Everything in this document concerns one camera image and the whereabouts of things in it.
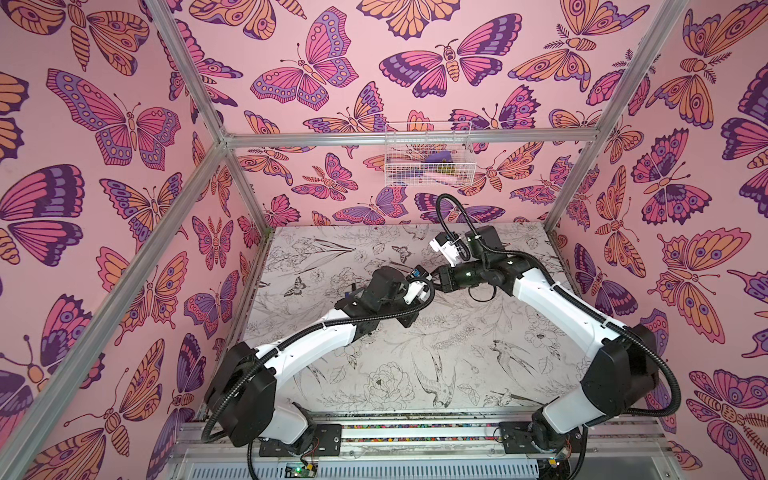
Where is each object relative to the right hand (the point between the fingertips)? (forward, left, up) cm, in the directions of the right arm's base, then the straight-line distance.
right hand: (424, 281), depth 78 cm
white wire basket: (+41, -3, +12) cm, 43 cm away
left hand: (-3, -1, -3) cm, 4 cm away
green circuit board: (-39, +31, -24) cm, 55 cm away
